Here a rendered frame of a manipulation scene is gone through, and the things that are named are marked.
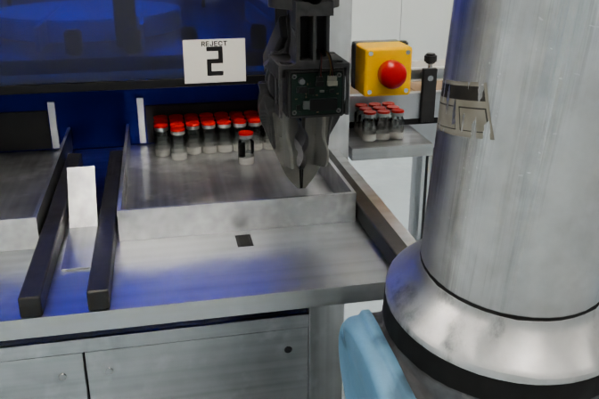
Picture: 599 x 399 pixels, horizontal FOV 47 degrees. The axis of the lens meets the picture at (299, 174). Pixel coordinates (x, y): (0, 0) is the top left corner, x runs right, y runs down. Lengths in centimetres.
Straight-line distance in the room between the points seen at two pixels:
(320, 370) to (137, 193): 49
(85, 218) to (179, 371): 43
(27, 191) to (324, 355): 56
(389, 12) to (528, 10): 565
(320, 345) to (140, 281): 56
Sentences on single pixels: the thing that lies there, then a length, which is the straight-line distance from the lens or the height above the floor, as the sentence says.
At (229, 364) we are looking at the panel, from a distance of 116.
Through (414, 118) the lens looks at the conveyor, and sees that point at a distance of 117.
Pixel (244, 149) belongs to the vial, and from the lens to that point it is 95.
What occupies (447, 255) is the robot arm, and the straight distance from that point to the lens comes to 31.
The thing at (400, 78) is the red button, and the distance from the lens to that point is 99.
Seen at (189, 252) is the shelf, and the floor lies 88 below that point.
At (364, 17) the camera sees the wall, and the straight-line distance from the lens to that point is 584.
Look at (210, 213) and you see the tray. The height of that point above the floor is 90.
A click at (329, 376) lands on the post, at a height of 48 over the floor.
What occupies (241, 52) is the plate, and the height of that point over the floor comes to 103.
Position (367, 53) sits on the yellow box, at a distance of 100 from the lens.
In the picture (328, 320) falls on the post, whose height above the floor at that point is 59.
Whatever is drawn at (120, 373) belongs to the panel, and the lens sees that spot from 116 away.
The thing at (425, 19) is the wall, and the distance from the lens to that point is 603.
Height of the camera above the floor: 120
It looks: 20 degrees down
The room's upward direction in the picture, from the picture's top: straight up
